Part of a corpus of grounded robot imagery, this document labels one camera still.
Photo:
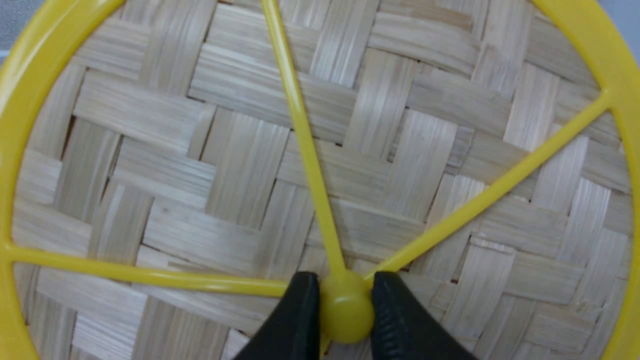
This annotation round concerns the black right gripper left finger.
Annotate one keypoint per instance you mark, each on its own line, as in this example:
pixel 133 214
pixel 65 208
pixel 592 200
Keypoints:
pixel 292 331

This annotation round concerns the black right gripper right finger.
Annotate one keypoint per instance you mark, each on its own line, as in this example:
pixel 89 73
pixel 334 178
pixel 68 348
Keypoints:
pixel 403 329

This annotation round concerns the woven bamboo steamer lid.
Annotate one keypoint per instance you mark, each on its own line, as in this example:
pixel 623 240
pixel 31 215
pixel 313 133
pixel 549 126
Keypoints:
pixel 167 166

